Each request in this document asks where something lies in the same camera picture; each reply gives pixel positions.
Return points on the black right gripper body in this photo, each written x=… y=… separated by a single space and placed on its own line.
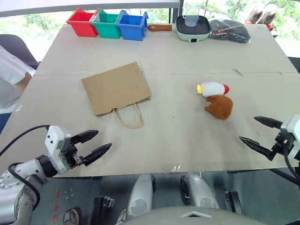
x=282 y=140

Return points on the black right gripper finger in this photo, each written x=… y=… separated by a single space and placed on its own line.
x=256 y=145
x=268 y=122

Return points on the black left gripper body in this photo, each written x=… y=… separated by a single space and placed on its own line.
x=70 y=152

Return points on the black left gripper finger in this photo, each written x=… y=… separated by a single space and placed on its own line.
x=85 y=136
x=97 y=153

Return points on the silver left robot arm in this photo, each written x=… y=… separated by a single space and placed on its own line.
x=21 y=185

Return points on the brown paper bag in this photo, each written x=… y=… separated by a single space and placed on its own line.
x=117 y=90

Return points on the black cloth bag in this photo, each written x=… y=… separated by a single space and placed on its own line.
x=230 y=30

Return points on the brown drumstick plush toy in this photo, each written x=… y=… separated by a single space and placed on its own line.
x=221 y=106

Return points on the silver robot left leg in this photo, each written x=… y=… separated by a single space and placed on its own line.
x=140 y=197

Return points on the silver robot leg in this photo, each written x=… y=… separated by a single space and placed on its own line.
x=140 y=197
x=198 y=192

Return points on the white toy with red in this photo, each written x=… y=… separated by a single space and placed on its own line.
x=213 y=89

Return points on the silver robot right leg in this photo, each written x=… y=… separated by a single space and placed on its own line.
x=198 y=192

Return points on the person in white shirt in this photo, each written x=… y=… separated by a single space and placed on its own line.
x=11 y=77

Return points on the grey robot torso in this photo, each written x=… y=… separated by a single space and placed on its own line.
x=187 y=216

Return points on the red plastic bin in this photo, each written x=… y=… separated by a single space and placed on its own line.
x=82 y=23

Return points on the green plastic bin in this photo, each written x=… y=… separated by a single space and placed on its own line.
x=106 y=24

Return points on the blue plastic bin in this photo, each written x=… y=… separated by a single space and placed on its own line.
x=131 y=26

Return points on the green electric frying pan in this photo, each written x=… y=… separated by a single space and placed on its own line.
x=191 y=29

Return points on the clear measuring cup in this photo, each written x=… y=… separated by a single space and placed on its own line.
x=192 y=17

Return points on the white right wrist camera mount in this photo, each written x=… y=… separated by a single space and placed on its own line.
x=293 y=136

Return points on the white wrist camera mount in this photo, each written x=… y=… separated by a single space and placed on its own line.
x=293 y=136
x=55 y=145

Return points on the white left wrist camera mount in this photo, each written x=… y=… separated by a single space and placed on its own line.
x=55 y=145

